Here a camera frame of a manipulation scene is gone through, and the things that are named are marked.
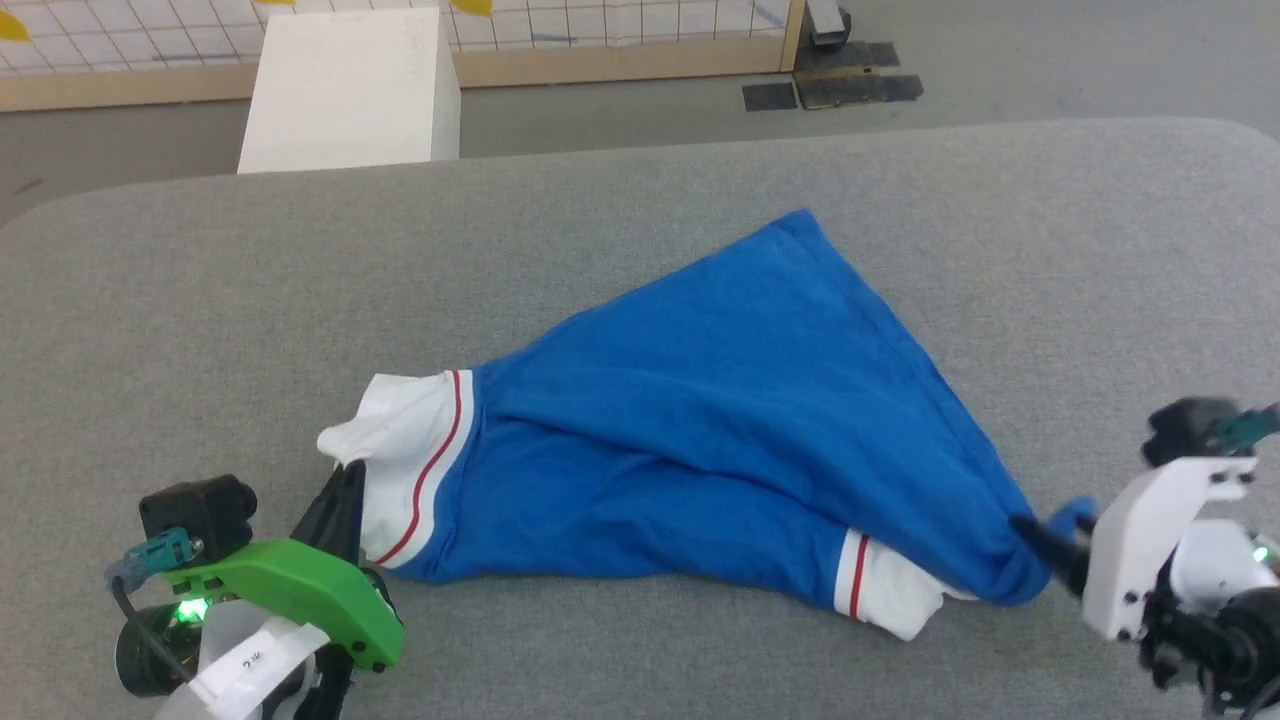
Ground teal camera plug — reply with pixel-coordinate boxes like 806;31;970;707
104;528;203;593
1214;402;1280;453

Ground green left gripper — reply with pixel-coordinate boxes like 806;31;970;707
160;461;407;720

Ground teal right camera plug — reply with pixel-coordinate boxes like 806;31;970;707
1214;402;1280;453

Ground blue and white shirt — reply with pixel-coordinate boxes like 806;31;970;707
316;208;1098;642

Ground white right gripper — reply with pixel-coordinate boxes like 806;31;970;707
1008;455;1260;643

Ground white paper label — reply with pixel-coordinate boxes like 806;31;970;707
152;614;332;720

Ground wire grid wooden frame panel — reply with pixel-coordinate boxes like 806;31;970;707
0;0;807;113

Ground teal left camera plug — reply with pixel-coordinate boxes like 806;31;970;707
104;528;203;593

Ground grey wheeled stand foot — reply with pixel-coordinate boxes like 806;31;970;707
805;0;854;52

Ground long black floor mat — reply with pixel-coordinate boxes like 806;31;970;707
795;41;902;72
795;73;925;110

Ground white box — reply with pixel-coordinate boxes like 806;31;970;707
236;7;462;175

